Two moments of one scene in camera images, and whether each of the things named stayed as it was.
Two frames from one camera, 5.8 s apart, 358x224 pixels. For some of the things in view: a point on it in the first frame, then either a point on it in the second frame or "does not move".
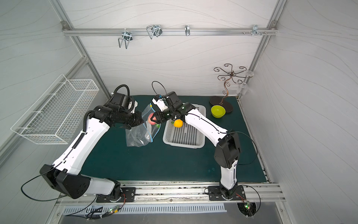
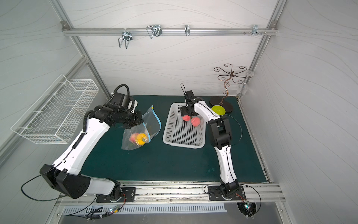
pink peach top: [154, 118] to [133, 136]
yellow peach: [178, 123] to [141, 138]
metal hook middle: [154, 30] does not move
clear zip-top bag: [141, 134] does not move
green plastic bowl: [217, 111] does not move
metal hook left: [127, 36] does not move
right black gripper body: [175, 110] to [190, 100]
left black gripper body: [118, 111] does not move
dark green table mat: [155, 163] does not move
